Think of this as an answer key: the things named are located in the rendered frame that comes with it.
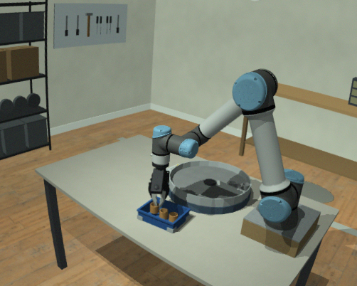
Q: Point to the bronze bushing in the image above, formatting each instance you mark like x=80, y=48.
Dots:
x=173, y=216
x=163, y=213
x=154, y=209

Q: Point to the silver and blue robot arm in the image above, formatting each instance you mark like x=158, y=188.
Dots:
x=253, y=97

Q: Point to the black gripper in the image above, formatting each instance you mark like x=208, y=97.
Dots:
x=166, y=188

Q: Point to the blue crate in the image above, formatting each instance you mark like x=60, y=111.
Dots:
x=145, y=215

